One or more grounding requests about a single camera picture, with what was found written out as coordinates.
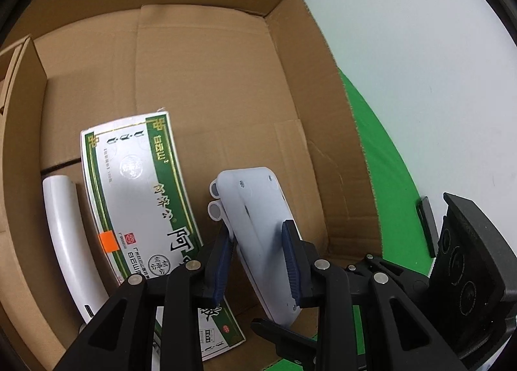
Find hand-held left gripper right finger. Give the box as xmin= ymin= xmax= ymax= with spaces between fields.
xmin=281 ymin=219 xmax=465 ymax=371

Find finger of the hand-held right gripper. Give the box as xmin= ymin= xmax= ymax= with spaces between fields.
xmin=250 ymin=318 xmax=321 ymax=371
xmin=417 ymin=196 xmax=438 ymax=257

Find green and white medicine box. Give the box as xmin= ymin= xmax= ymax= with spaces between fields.
xmin=80 ymin=111 xmax=247 ymax=361

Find green tablecloth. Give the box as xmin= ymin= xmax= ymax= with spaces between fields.
xmin=258 ymin=66 xmax=443 ymax=371

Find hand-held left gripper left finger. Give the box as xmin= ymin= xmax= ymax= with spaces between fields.
xmin=54 ymin=228 xmax=236 ymax=371

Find white cylindrical device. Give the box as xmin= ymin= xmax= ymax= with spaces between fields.
xmin=42 ymin=175 xmax=110 ymax=325

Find brown cardboard box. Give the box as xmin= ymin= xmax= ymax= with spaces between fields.
xmin=0 ymin=0 xmax=384 ymax=371

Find white plastic device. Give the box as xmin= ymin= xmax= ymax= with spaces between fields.
xmin=208 ymin=167 xmax=301 ymax=327

